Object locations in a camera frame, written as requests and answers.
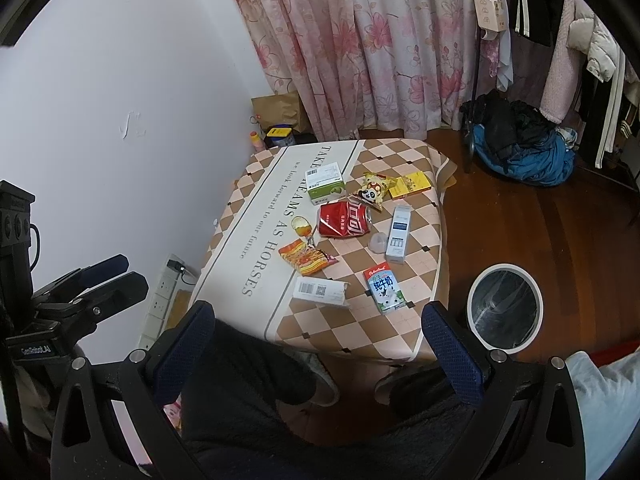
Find blue white milk carton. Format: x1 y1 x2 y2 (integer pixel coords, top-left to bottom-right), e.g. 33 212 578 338
363 261 407 315

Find orange noodle snack bag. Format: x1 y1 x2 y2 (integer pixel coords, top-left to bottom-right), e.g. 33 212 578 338
278 240 337 276

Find crushed red soda can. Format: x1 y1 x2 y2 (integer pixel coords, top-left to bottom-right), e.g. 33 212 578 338
318 200 370 238

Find yellow panda snack wrapper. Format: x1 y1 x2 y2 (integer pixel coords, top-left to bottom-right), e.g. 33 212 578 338
352 172 396 211

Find white round trash bin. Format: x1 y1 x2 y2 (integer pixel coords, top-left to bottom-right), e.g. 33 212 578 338
466 263 544 356

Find light blue jeans leg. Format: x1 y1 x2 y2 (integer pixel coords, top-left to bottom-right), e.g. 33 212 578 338
565 351 639 479

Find white power strip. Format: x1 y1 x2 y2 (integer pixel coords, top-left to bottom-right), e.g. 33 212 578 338
138 254 198 350

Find small orange bottle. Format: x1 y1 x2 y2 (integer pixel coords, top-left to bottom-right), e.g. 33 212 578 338
250 131 266 153

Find clear jelly cup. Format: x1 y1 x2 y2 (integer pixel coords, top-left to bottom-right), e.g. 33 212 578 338
291 216 314 237

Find white blue tall box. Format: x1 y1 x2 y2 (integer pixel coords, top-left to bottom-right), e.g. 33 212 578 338
385 205 411 263

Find white barcode box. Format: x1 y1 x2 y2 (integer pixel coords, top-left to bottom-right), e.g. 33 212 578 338
292 276 348 308

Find yellow black box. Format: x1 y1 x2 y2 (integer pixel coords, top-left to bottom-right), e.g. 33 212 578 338
265 125 295 148

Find small clear plastic cup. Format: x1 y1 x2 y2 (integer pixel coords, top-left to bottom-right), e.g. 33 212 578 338
368 232 388 255

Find checkered printed tablecloth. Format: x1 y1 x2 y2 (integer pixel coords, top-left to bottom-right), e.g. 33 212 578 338
186 138 459 363

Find green white medicine box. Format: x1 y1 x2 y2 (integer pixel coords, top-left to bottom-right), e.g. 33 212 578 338
305 162 346 205

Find brown paper bag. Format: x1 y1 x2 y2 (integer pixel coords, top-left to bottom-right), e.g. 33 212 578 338
252 91 311 132

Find yellow flat packet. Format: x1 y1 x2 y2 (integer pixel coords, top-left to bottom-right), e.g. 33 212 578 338
388 171 432 200

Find blue black clothes pile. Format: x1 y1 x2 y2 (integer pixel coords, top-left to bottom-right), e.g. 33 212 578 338
460 90 577 186

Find pink floral curtain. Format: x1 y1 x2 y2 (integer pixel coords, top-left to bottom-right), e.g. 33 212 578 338
235 0 477 141

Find hanging clothes rack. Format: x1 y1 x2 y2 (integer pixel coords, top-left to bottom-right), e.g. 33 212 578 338
474 0 639 170

